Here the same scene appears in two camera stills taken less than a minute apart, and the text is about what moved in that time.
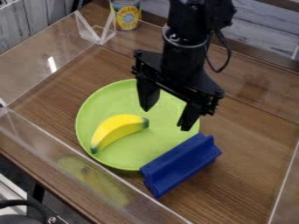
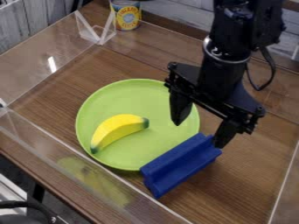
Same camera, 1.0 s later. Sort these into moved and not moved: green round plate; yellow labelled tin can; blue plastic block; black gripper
Moved: black gripper
Not moved: blue plastic block; yellow labelled tin can; green round plate
